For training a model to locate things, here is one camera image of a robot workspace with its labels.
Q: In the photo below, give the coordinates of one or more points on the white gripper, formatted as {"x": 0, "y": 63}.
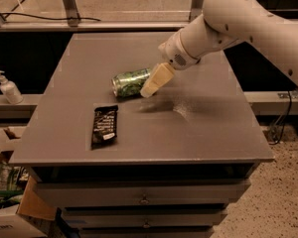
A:
{"x": 173, "y": 55}

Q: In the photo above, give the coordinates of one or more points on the green soda can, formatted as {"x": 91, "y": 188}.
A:
{"x": 129, "y": 83}

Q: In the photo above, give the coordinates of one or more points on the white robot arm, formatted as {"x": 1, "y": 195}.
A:
{"x": 222, "y": 24}

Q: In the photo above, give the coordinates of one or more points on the black snack bar wrapper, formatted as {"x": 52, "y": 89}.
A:
{"x": 104, "y": 127}

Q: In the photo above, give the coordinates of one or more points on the grey drawer cabinet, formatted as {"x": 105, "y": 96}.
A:
{"x": 199, "y": 127}

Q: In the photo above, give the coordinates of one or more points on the top grey drawer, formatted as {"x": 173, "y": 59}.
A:
{"x": 65, "y": 195}

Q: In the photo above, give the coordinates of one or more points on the grey drawer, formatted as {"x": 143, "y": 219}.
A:
{"x": 144, "y": 217}
{"x": 65, "y": 195}
{"x": 158, "y": 232}

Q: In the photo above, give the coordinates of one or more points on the middle grey drawer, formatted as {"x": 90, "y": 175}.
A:
{"x": 144, "y": 217}

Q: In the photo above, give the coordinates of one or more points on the white pump sanitizer bottle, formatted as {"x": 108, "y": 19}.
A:
{"x": 10, "y": 89}

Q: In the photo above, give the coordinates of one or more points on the bottom grey drawer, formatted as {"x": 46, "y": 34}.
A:
{"x": 158, "y": 232}

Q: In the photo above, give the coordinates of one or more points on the brown cardboard box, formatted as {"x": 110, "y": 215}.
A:
{"x": 16, "y": 185}

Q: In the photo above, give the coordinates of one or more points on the white box lower left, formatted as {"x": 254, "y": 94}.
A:
{"x": 15, "y": 225}

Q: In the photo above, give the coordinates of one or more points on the metal railing frame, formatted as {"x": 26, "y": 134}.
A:
{"x": 96, "y": 15}

